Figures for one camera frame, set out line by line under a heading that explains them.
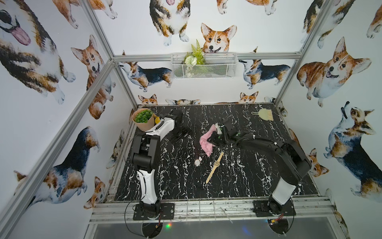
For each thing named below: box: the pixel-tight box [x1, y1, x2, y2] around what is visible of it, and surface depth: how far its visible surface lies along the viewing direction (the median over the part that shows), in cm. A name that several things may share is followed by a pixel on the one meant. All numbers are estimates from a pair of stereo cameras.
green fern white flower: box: [184, 38, 206, 78], surface depth 85 cm
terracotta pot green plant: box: [131, 108, 155, 132], surface depth 98 cm
